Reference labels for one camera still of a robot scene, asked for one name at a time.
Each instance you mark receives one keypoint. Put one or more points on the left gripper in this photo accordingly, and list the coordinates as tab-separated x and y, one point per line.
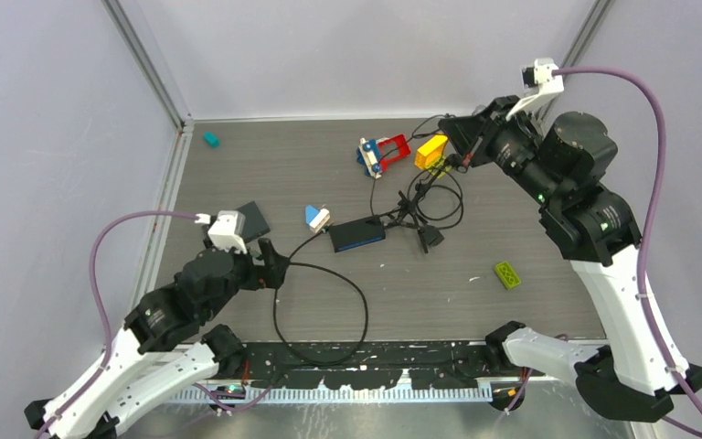
264	275

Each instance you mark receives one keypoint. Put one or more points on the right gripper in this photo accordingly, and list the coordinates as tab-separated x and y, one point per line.
473	133

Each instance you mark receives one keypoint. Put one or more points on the black mini tripod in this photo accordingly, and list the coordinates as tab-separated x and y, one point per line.
406	214

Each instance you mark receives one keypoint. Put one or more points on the black network switch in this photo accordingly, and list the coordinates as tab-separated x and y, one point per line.
356	233

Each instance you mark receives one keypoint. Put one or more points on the black power adapter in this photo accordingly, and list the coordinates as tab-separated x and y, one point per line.
430	236

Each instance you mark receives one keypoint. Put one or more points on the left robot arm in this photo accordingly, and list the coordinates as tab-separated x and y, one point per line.
113	393

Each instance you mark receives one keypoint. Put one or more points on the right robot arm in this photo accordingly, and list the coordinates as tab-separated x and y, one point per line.
594	229

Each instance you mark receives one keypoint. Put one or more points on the lime green grid plate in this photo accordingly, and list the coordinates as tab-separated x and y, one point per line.
440	168

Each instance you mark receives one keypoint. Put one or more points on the yellow toy brick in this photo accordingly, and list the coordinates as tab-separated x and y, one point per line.
431	152

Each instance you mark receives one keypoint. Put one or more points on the blue white toy brick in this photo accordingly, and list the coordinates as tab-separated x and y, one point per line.
316	219

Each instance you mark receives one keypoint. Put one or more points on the red blue toy vehicle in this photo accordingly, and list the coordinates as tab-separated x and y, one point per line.
377	155

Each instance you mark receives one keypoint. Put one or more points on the green toy brick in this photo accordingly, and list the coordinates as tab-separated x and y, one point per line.
507	275

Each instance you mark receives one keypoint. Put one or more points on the teal block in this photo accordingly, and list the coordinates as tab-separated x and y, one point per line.
211	139

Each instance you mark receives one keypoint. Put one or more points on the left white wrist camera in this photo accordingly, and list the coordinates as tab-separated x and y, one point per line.
225	231

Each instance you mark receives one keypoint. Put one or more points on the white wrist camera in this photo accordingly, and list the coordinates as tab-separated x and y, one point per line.
225	231
544	86

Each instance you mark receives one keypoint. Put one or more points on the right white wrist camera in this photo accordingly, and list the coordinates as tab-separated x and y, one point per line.
544	86

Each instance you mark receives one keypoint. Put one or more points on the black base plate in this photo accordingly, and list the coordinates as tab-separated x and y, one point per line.
375	365

